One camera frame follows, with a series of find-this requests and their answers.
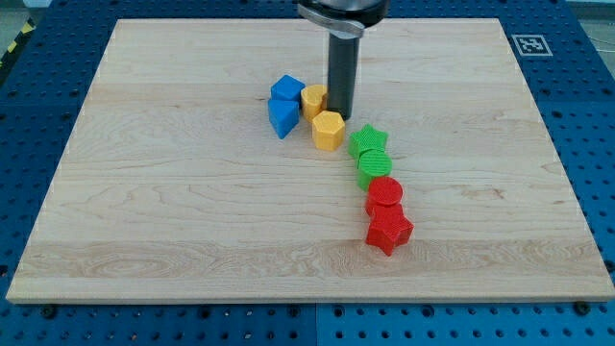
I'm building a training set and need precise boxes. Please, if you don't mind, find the green star block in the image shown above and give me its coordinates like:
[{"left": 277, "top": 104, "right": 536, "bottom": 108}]
[{"left": 348, "top": 124, "right": 388, "bottom": 160}]

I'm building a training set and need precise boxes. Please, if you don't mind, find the green cylinder block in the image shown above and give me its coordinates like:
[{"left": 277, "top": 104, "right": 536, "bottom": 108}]
[{"left": 357, "top": 150, "right": 392, "bottom": 191}]

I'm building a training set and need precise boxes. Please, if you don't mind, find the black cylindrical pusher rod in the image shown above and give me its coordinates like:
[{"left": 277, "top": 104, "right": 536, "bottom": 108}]
[{"left": 327, "top": 34, "right": 359, "bottom": 120}]

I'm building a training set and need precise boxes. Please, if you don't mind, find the yellow heart block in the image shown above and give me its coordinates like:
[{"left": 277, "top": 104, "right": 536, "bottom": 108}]
[{"left": 301, "top": 85, "right": 328, "bottom": 123}]

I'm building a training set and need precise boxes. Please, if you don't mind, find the red cylinder block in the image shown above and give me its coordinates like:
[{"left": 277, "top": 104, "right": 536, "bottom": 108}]
[{"left": 365, "top": 176, "right": 404, "bottom": 216}]

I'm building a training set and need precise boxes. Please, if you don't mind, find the blue triangle block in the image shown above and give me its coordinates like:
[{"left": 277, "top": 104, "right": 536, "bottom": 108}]
[{"left": 267, "top": 99, "right": 299, "bottom": 139}]

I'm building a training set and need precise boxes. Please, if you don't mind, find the yellow hexagon block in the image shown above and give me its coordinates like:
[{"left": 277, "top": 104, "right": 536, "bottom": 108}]
[{"left": 312, "top": 111, "right": 345, "bottom": 151}]

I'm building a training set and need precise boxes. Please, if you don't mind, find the white fiducial marker tag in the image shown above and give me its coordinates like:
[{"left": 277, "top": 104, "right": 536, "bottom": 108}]
[{"left": 511, "top": 34, "right": 553, "bottom": 57}]

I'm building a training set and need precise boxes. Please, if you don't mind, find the wooden board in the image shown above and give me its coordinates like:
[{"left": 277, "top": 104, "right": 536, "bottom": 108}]
[{"left": 7, "top": 18, "right": 614, "bottom": 304}]

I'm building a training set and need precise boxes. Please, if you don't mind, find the yellow black hazard tape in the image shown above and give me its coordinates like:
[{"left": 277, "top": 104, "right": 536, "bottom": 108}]
[{"left": 1, "top": 17, "right": 37, "bottom": 72}]

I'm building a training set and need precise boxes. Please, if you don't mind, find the red star block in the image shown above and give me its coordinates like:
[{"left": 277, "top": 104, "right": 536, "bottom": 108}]
[{"left": 365, "top": 204, "right": 414, "bottom": 257}]

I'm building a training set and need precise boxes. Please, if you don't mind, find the blue cube block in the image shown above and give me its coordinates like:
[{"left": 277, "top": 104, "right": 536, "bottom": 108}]
[{"left": 270, "top": 75, "right": 306, "bottom": 102}]

